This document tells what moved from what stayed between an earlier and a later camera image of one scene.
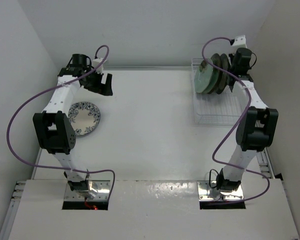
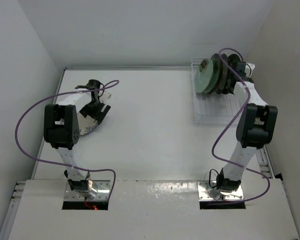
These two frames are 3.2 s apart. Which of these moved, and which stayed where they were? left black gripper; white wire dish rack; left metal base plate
Moved: left black gripper
Stayed: left metal base plate; white wire dish rack
